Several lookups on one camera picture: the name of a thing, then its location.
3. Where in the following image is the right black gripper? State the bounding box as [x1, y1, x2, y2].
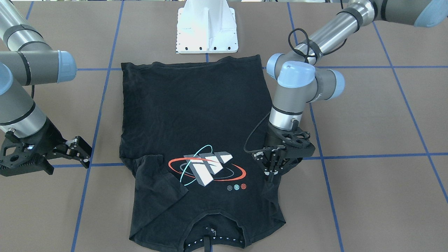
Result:
[0, 119, 92, 176]

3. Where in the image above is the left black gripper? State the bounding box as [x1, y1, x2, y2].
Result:
[253, 122, 315, 175]

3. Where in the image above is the black printed t-shirt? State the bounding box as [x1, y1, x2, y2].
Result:
[119, 55, 286, 252]

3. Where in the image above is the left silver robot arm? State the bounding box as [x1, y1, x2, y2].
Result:
[250, 0, 447, 178]

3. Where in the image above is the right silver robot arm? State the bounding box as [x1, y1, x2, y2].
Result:
[0, 0, 92, 176]

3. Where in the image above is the brown paper table cover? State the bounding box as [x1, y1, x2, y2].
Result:
[1, 1, 448, 252]

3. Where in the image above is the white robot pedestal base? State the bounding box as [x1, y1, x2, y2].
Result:
[176, 0, 239, 54]

